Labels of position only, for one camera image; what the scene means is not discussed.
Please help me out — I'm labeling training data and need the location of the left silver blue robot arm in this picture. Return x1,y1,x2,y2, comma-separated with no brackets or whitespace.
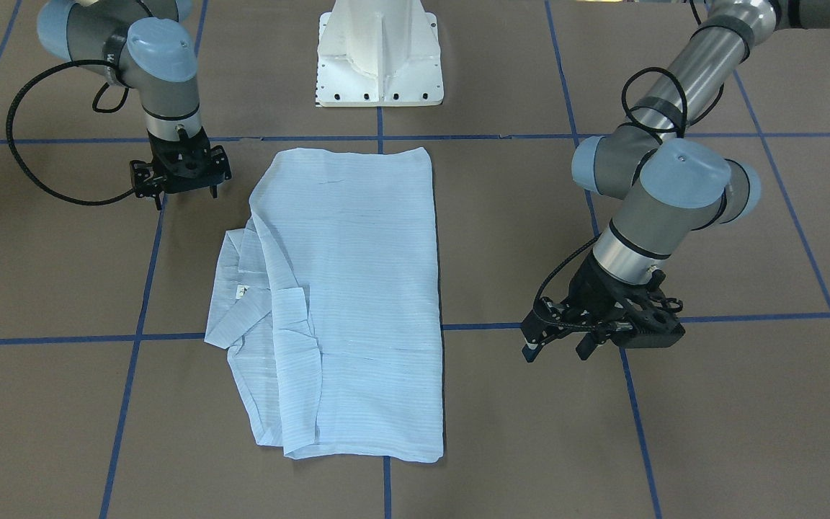
520,1,830,362

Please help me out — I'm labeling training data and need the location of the white central pedestal column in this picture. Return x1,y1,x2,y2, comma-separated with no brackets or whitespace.
314,1,445,107

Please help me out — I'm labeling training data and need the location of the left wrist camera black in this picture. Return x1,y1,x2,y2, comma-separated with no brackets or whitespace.
612,269,686,349

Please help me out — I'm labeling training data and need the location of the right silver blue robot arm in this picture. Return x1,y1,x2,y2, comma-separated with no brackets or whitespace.
37,1,232,203

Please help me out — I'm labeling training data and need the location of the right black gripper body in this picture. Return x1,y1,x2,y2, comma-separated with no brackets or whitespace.
148,128,222,194

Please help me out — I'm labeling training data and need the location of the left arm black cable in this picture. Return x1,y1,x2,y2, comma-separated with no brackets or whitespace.
533,66,727,318

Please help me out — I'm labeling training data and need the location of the light blue button-up shirt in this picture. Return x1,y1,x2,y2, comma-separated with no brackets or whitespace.
205,148,445,463

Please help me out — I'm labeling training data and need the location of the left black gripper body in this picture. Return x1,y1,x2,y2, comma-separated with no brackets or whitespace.
545,252,646,344

